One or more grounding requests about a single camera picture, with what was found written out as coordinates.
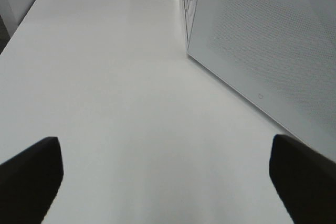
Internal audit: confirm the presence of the white microwave oven body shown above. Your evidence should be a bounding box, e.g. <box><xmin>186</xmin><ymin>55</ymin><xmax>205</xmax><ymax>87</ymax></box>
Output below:
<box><xmin>181</xmin><ymin>0</ymin><xmax>336</xmax><ymax>162</ymax></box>

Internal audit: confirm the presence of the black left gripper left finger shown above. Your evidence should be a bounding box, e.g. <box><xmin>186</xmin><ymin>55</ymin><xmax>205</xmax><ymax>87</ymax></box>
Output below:
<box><xmin>1</xmin><ymin>136</ymin><xmax>64</xmax><ymax>223</ymax></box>

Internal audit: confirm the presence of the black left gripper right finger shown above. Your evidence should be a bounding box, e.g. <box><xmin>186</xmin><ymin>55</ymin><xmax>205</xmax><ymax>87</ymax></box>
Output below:
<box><xmin>269</xmin><ymin>134</ymin><xmax>335</xmax><ymax>223</ymax></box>

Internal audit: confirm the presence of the white microwave door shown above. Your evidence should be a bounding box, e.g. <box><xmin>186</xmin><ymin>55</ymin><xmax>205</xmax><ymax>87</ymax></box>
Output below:
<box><xmin>186</xmin><ymin>0</ymin><xmax>336</xmax><ymax>162</ymax></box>

